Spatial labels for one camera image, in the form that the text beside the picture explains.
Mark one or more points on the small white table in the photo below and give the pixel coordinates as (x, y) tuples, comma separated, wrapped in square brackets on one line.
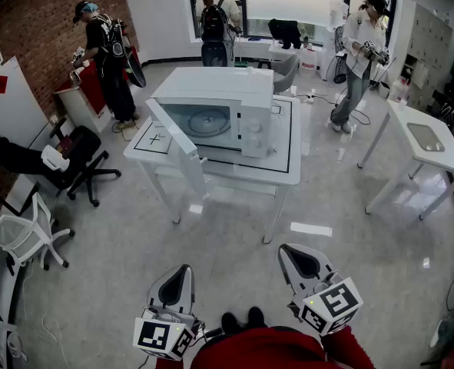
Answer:
[(278, 52)]

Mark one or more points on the plain white table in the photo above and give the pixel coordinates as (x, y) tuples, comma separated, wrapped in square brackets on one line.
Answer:
[(411, 148)]

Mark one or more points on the black jacket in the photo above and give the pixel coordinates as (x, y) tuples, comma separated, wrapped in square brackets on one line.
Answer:
[(284, 31)]

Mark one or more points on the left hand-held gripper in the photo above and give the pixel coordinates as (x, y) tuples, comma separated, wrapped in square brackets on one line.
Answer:
[(153, 334)]

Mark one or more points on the white plastic holder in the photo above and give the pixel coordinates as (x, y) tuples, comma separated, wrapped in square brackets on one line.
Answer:
[(54, 160)]

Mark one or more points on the grey backpack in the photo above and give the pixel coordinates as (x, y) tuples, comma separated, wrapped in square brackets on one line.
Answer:
[(340, 52)]

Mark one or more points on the white power strip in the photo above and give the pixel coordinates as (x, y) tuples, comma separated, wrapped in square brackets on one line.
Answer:
[(308, 98)]

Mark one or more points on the red and white cabinet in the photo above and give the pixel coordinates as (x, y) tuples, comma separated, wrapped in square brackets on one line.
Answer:
[(88, 94)]

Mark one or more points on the person's black shoe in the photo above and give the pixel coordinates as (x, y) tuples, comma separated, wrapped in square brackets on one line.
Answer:
[(230, 323), (256, 317)]

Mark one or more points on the person's red sweater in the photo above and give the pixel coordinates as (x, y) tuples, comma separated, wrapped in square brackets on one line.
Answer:
[(257, 350)]

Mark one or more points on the grey lockers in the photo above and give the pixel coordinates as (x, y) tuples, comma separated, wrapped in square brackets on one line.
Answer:
[(430, 33)]

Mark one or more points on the glass turntable plate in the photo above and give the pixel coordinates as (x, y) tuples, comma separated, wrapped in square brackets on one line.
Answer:
[(211, 121)]

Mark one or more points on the white microwave door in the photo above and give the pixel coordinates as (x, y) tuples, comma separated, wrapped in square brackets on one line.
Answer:
[(180, 148)]

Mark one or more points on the black office chair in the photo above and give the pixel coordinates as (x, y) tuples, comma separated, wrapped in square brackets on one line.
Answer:
[(84, 144)]

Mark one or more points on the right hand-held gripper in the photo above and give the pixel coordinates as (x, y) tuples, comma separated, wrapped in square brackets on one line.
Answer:
[(334, 302)]

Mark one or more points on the white table with black lines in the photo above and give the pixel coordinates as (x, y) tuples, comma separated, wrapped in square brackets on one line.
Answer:
[(249, 171)]

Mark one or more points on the white water dispenser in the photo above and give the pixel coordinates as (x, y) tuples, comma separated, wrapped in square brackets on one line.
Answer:
[(332, 44)]

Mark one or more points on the grey chair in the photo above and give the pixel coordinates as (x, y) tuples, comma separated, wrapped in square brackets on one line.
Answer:
[(286, 71)]

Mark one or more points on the black stool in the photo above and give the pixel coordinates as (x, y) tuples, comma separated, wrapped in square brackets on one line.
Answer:
[(264, 64)]

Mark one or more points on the white board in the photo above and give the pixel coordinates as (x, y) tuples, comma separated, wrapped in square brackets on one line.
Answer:
[(15, 106)]

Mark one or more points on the grey rounded square tray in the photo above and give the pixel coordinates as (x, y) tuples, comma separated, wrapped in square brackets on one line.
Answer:
[(425, 137)]

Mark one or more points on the person's left black shoe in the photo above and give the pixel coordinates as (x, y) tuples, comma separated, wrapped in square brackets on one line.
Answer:
[(230, 323)]

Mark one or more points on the dark red booklet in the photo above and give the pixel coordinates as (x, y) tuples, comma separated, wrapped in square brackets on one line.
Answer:
[(65, 146)]

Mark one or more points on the black backpack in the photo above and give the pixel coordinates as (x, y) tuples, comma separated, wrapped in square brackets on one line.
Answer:
[(213, 25), (113, 40)]

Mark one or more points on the white mesh chair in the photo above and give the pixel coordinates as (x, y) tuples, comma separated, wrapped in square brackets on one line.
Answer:
[(11, 231)]

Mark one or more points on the person's right forearm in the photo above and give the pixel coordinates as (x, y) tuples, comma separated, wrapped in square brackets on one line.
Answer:
[(345, 348)]

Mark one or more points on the green broom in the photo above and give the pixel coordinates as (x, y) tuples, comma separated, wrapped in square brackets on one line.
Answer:
[(240, 63)]

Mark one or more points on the person's right black shoe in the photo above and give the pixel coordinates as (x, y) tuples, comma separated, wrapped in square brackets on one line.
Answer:
[(256, 317)]

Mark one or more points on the white microwave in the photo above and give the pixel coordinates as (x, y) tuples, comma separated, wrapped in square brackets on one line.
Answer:
[(219, 85)]

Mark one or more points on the person's left forearm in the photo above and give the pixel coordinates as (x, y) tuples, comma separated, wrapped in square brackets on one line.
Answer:
[(165, 364)]

